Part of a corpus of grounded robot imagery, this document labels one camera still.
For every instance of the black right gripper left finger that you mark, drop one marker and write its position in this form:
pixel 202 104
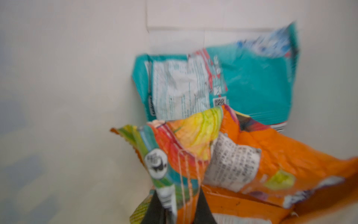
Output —
pixel 156 213

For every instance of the blue checkered paper bag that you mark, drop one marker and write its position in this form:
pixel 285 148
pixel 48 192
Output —
pixel 66 81

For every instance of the orange rainbow snack packet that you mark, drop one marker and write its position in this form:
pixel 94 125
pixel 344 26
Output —
pixel 249 172

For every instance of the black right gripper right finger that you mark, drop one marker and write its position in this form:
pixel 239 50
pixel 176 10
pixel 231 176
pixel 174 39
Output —
pixel 203 214

